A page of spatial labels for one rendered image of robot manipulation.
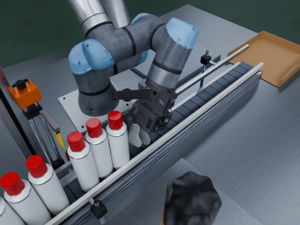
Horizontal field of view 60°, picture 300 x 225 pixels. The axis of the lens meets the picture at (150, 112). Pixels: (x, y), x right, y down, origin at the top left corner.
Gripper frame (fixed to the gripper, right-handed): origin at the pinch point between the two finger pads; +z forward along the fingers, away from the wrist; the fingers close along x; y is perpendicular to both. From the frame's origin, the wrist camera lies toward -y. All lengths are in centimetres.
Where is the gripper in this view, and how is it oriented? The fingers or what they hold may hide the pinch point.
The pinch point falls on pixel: (127, 143)
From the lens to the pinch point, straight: 74.1
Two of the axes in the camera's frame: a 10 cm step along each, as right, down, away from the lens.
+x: 6.3, -0.8, 7.7
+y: 6.8, 5.3, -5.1
